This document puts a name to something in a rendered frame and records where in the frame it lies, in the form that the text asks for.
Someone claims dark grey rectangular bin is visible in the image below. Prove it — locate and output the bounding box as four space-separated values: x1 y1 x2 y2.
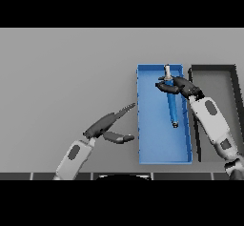
188 64 244 163

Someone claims blue rectangular bin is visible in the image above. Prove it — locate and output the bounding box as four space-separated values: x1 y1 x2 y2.
135 63 193 165

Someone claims blue pipe with pale end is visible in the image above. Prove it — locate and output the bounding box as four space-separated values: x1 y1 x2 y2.
158 64 180 129

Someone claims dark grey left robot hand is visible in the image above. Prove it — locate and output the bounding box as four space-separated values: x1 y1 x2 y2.
82 102 137 145

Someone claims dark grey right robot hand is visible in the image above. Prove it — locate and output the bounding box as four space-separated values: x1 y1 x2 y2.
154 75 205 101

